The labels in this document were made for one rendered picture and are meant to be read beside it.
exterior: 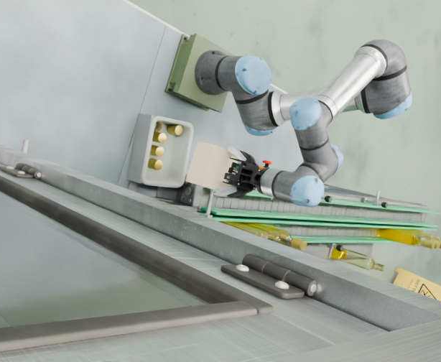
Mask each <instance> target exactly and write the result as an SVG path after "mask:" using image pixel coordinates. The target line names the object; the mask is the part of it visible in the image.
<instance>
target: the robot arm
mask: <svg viewBox="0 0 441 362"><path fill-rule="evenodd" d="M270 80H271V71H270V68H269V66H268V65H267V63H266V62H265V61H264V60H262V59H261V58H260V57H254V56H251V55H245V56H234V55H227V54H226V53H224V52H222V51H220V50H208V51H206V52H204V53H203V54H202V55H201V56H200V57H199V58H198V61H197V62H196V65H195V81H196V83H197V85H198V87H199V89H200V90H201V91H202V92H204V93H206V94H208V95H214V96H215V95H219V94H222V93H224V92H226V91H229V92H232V94H233V98H234V100H235V102H236V106H237V108H238V112H239V114H240V116H241V121H242V124H243V125H244V127H245V129H246V130H247V132H248V133H250V134H252V135H254V136H266V135H270V133H274V132H275V131H277V130H278V129H279V127H280V126H282V125H283V124H284V122H285V121H288V120H291V124H292V126H293V128H294V132H295V134H296V137H297V141H298V144H299V147H300V151H301V154H302V158H303V160H304V162H303V163H302V164H301V165H300V166H299V167H298V168H297V169H296V170H295V171H294V172H289V171H285V170H280V169H277V168H268V167H265V168H263V169H262V170H261V169H259V166H258V164H257V163H256V161H255V159H254V158H253V157H252V156H251V155H250V154H248V153H246V152H244V151H242V150H240V149H238V148H236V147H232V146H227V148H226V149H227V150H228V151H229V152H230V153H231V154H233V155H234V156H235V157H236V158H237V159H234V158H229V159H232V160H235V161H238V163H235V162H232V164H231V167H229V170H228V172H229V173H225V176H224V179H225V180H226V182H224V181H223V182H224V183H226V184H229V185H230V186H229V187H225V188H216V189H214V191H215V192H214V193H213V194H214V195H217V196H219V197H227V198H240V197H243V196H244V195H245V194H247V193H250V192H251V191H252V190H255V189H257V190H258V192H259V193H261V194H263V195H266V196H269V197H271V200H274V199H275V198H276V199H279V200H283V201H287V202H289V203H294V204H295V205H299V206H306V207H314V206H316V205H317V204H318V203H319V202H320V201H321V197H322V196H323V195H324V183H325V182H326V181H327V180H328V179H329V178H330V177H331V176H332V175H334V174H335V173H336V172H337V170H338V168H339V167H340V166H341V165H342V163H343V154H342V152H340V150H339V148H338V147H337V146H335V145H334V144H331V143H330V141H329V138H328V133H327V130H326V127H327V126H328V125H329V124H330V123H331V122H332V121H333V120H334V119H335V118H336V117H337V116H338V115H339V114H340V113H342V112H347V111H357V110H361V111H362V112H364V113H365V114H367V113H373V115H374V116H375V117H376V118H378V119H391V118H394V117H396V116H398V115H400V114H402V113H404V112H405V111H406V110H407V109H408V108H409V107H410V106H411V104H412V89H411V87H410V82H409V74H408V70H407V60H406V57H405V54H404V52H403V51H402V49H401V48H400V47H399V46H398V45H396V44H395V43H393V42H391V41H388V40H372V41H369V42H367V43H366V44H364V45H362V46H361V47H360V48H359V49H358V50H357V51H356V52H355V54H354V56H353V60H352V61H351V62H350V63H348V64H347V65H346V66H345V67H344V68H343V69H342V70H341V71H340V72H339V73H338V74H337V75H336V76H335V77H334V78H333V79H332V80H331V81H330V82H329V83H328V84H327V85H326V86H325V87H324V88H316V89H311V90H304V91H299V92H294V93H286V94H281V93H280V92H279V91H277V90H276V91H271V92H269V86H270V84H271V82H270Z"/></svg>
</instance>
